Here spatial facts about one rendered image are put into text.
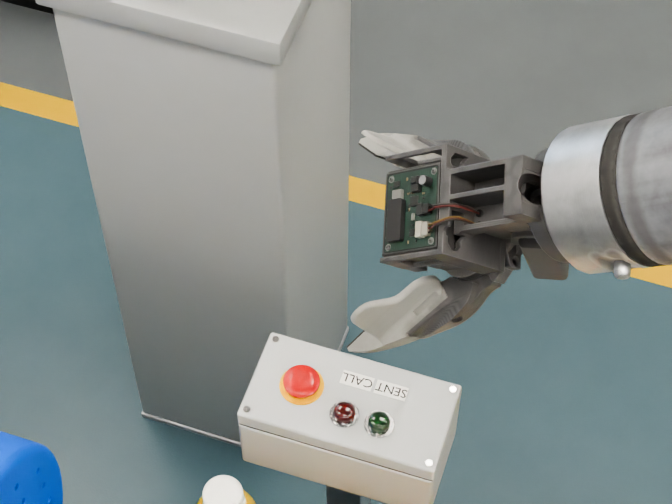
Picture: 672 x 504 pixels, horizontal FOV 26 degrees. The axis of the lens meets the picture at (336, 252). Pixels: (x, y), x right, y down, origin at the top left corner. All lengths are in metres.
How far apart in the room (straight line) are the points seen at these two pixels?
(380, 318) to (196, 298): 1.31
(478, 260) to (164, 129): 1.07
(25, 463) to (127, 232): 0.89
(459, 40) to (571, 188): 2.40
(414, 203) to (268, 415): 0.55
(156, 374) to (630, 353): 0.89
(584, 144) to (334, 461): 0.66
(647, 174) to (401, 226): 0.17
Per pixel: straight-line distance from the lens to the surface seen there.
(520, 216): 0.86
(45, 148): 3.08
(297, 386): 1.42
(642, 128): 0.83
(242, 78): 1.80
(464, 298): 0.95
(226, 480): 1.41
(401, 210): 0.91
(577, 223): 0.85
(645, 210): 0.82
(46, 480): 1.40
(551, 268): 0.98
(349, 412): 1.41
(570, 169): 0.85
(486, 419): 2.68
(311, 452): 1.44
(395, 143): 0.99
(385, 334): 0.98
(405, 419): 1.42
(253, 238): 2.06
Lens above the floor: 2.34
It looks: 55 degrees down
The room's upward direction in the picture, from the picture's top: straight up
